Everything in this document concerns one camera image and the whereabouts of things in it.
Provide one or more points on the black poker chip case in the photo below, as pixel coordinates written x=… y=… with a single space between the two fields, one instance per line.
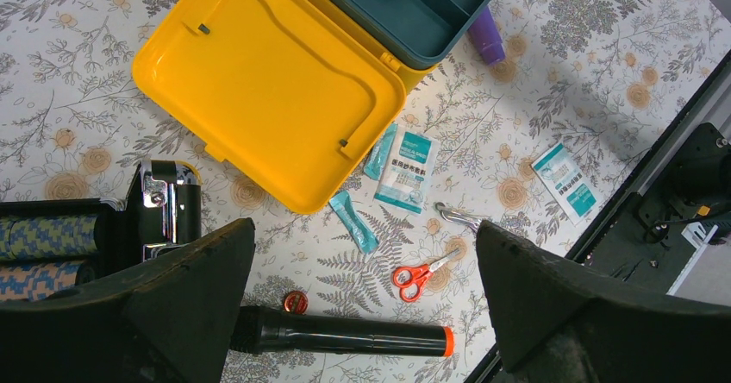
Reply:
x=55 y=245

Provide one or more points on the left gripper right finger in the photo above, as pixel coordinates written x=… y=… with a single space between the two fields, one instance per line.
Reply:
x=558 y=321

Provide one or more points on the black bandage shears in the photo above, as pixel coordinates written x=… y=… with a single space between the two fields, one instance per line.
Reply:
x=469 y=221

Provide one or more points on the teal plastic tray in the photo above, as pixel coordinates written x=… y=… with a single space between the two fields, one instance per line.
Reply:
x=418 y=32

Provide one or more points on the black flashlight orange tip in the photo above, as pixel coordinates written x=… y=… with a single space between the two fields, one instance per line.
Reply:
x=260 y=329

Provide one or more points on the small red cap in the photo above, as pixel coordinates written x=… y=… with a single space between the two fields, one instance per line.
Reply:
x=296 y=302

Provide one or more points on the yellow plastic kit box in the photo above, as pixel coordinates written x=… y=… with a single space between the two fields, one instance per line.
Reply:
x=293 y=93

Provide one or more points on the orange handled small scissors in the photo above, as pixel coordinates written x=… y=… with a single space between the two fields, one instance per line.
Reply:
x=411 y=281

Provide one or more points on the small teal item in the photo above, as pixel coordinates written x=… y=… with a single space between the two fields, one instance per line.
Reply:
x=342 y=205

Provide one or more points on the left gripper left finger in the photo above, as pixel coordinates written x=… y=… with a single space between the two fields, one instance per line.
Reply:
x=169 y=319

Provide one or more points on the teal gauze packet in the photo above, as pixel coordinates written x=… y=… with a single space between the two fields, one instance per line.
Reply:
x=408 y=168

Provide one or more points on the purple cylindrical tube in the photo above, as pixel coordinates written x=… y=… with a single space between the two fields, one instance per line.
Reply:
x=486 y=38

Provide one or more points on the teal dressing packet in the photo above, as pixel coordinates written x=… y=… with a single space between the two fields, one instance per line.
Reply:
x=567 y=183

